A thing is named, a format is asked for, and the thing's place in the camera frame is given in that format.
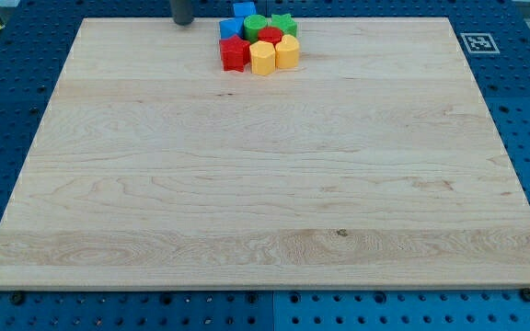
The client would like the black bolt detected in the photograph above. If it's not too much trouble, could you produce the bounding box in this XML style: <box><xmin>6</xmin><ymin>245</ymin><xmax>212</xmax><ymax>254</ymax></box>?
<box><xmin>519</xmin><ymin>288</ymin><xmax>530</xmax><ymax>302</ymax></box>
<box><xmin>9</xmin><ymin>291</ymin><xmax>26</xmax><ymax>306</ymax></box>

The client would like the light wooden board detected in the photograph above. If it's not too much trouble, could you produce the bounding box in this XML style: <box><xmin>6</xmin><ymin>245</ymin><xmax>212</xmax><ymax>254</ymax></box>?
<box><xmin>0</xmin><ymin>17</ymin><xmax>530</xmax><ymax>291</ymax></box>

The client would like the yellow hexagon block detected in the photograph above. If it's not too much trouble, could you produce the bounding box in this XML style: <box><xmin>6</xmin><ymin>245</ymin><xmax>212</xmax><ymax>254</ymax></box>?
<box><xmin>249</xmin><ymin>40</ymin><xmax>276</xmax><ymax>75</ymax></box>

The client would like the red cylinder block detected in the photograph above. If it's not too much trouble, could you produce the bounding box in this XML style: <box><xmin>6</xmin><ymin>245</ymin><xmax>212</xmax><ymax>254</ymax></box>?
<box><xmin>258</xmin><ymin>27</ymin><xmax>283</xmax><ymax>45</ymax></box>

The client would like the blue triangle block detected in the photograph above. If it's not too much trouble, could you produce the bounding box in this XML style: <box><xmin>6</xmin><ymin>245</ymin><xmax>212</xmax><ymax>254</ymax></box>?
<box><xmin>219</xmin><ymin>17</ymin><xmax>244</xmax><ymax>40</ymax></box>

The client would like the green star block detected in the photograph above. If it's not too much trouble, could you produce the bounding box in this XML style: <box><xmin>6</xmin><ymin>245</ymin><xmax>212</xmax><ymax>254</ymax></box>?
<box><xmin>271</xmin><ymin>14</ymin><xmax>298</xmax><ymax>37</ymax></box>

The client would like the black bolt front right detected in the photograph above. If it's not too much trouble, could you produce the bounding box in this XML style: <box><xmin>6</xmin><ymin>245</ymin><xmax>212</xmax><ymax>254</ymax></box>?
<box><xmin>519</xmin><ymin>288</ymin><xmax>530</xmax><ymax>302</ymax></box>

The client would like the white fiducial marker tag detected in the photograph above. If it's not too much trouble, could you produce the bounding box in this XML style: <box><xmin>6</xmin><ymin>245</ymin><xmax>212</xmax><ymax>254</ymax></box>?
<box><xmin>460</xmin><ymin>32</ymin><xmax>500</xmax><ymax>54</ymax></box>

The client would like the green cylinder block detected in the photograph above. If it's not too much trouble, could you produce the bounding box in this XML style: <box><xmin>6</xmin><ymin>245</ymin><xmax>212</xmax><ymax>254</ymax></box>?
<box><xmin>243</xmin><ymin>14</ymin><xmax>268</xmax><ymax>43</ymax></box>

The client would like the red star block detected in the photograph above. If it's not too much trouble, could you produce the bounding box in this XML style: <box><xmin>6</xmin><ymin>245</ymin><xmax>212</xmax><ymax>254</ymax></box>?
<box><xmin>219</xmin><ymin>35</ymin><xmax>250</xmax><ymax>72</ymax></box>

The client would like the blue cube block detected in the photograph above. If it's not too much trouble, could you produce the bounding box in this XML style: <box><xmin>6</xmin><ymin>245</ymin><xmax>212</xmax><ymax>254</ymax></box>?
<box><xmin>233</xmin><ymin>1</ymin><xmax>257</xmax><ymax>17</ymax></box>

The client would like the yellow heart block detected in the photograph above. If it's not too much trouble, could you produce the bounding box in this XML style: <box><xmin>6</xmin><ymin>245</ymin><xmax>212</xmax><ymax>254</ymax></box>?
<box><xmin>275</xmin><ymin>34</ymin><xmax>300</xmax><ymax>69</ymax></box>

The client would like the black bolt front left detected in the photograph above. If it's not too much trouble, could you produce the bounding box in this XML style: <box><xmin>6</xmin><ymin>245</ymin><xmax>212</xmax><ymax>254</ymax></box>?
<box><xmin>9</xmin><ymin>291</ymin><xmax>26</xmax><ymax>306</ymax></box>

